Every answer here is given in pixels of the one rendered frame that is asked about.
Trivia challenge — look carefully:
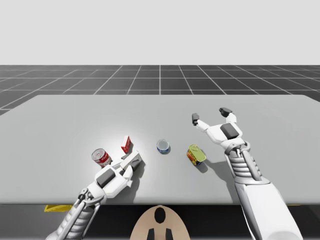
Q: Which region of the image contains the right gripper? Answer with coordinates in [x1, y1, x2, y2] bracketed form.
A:
[191, 107, 245, 149]

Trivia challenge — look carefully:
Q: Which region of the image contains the tan robot part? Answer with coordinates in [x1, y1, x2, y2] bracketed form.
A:
[129, 204, 192, 240]

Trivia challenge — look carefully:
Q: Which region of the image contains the green and blue rectangular can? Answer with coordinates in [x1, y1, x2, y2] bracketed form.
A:
[186, 143, 207, 167]

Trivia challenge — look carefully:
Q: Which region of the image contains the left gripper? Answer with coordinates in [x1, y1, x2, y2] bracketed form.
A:
[94, 154, 141, 200]

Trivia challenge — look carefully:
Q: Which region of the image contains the blue flat can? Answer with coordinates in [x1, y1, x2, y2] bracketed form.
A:
[156, 138, 171, 155]

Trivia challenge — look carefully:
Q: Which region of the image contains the red carton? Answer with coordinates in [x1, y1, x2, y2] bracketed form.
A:
[120, 135, 133, 154]

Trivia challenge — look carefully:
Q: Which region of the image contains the red and white can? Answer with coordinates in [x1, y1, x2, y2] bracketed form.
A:
[91, 147, 113, 169]

